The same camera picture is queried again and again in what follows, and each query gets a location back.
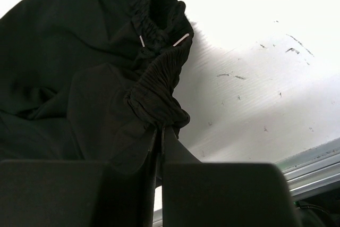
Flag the black trousers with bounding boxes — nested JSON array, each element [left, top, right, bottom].
[[1, 0, 193, 164]]

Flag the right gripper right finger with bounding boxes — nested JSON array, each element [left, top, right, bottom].
[[161, 127, 299, 226]]

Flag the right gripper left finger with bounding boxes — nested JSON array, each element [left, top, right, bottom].
[[1, 128, 158, 226]]

